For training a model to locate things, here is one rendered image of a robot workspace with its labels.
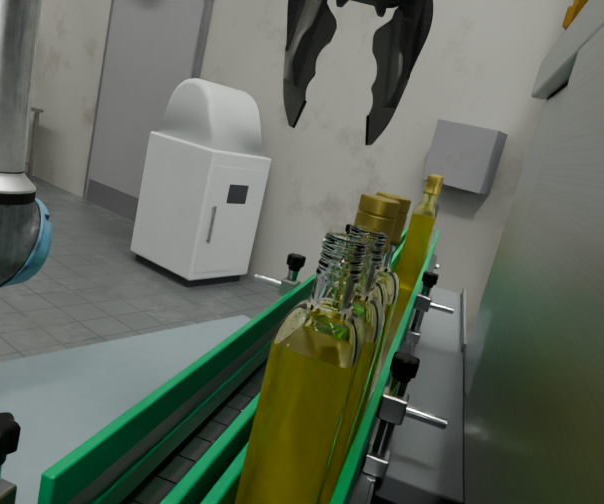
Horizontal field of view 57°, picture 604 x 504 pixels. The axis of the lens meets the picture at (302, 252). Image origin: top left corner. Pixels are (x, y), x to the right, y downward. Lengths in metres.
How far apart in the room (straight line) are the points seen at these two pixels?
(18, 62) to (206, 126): 3.04
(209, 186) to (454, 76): 1.65
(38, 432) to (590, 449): 0.71
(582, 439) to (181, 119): 3.77
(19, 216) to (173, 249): 3.15
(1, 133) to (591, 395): 0.65
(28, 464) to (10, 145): 0.38
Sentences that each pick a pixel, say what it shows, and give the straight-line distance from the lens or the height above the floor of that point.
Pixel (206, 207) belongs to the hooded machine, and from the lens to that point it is 3.68.
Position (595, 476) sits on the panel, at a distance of 0.21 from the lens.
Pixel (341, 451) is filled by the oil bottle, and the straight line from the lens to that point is 0.45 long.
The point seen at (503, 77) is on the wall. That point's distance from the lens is 3.54.
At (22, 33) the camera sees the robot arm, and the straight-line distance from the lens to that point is 0.74.
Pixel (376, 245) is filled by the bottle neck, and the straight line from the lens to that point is 0.41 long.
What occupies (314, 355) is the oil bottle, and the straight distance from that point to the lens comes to 0.36.
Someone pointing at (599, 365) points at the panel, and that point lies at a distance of 0.23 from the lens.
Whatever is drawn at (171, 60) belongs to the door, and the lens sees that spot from 5.15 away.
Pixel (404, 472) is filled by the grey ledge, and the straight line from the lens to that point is 0.65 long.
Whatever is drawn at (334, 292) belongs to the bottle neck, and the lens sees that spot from 0.36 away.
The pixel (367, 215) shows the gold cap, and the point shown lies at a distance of 0.47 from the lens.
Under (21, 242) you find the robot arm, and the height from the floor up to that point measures 0.99.
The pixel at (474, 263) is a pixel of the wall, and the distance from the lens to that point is 3.50.
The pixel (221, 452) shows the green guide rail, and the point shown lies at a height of 0.96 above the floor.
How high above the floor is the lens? 1.20
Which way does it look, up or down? 12 degrees down
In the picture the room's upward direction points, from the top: 13 degrees clockwise
